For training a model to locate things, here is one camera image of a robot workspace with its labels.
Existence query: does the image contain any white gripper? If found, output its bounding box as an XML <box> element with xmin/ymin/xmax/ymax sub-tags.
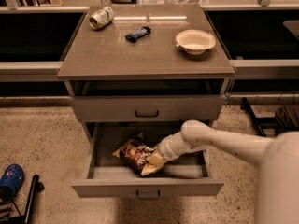
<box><xmin>141</xmin><ymin>132</ymin><xmax>206</xmax><ymax>176</ymax></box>

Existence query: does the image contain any brown chip bag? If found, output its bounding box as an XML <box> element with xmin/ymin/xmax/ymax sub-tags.
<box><xmin>112</xmin><ymin>133</ymin><xmax>154</xmax><ymax>174</ymax></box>

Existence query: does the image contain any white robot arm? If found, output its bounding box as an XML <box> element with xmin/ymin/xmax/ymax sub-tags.
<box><xmin>146</xmin><ymin>120</ymin><xmax>299</xmax><ymax>224</ymax></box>

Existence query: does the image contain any open middle drawer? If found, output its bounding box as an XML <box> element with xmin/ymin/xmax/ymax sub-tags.
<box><xmin>72</xmin><ymin>122</ymin><xmax>223</xmax><ymax>200</ymax></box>

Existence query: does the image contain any closed upper drawer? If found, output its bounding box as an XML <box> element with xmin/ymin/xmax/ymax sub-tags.
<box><xmin>70</xmin><ymin>95</ymin><xmax>224</xmax><ymax>122</ymax></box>

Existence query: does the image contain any grey drawer cabinet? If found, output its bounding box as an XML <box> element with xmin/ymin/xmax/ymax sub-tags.
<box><xmin>57</xmin><ymin>4</ymin><xmax>235</xmax><ymax>201</ymax></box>

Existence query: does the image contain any black stand leg right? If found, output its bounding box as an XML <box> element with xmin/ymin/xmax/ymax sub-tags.
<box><xmin>241</xmin><ymin>97</ymin><xmax>266</xmax><ymax>137</ymax></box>

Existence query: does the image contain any black tripod leg left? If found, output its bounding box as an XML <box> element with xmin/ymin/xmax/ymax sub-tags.
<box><xmin>8</xmin><ymin>175</ymin><xmax>45</xmax><ymax>224</ymax></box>

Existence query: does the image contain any white paper bowl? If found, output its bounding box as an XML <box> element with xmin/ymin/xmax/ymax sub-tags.
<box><xmin>176</xmin><ymin>30</ymin><xmax>217</xmax><ymax>55</ymax></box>

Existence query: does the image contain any dark blue candy bar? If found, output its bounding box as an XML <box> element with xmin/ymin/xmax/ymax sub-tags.
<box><xmin>125</xmin><ymin>26</ymin><xmax>151</xmax><ymax>43</ymax></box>

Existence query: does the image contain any blue clog shoe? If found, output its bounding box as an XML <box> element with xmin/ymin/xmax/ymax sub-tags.
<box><xmin>0</xmin><ymin>164</ymin><xmax>24</xmax><ymax>201</ymax></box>

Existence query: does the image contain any dark trouser leg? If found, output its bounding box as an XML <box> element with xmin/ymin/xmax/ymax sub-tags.
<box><xmin>275</xmin><ymin>105</ymin><xmax>299</xmax><ymax>135</ymax></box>

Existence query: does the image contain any crushed green soda can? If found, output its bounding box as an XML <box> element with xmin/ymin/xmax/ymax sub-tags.
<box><xmin>89</xmin><ymin>7</ymin><xmax>114</xmax><ymax>30</ymax></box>

